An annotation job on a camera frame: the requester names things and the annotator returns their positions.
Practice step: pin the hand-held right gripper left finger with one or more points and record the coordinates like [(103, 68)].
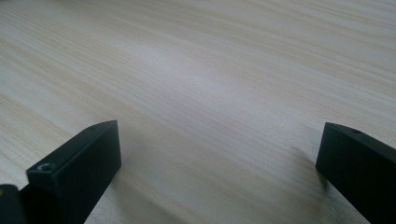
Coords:
[(77, 174)]

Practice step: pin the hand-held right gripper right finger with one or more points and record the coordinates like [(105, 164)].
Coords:
[(361, 168)]

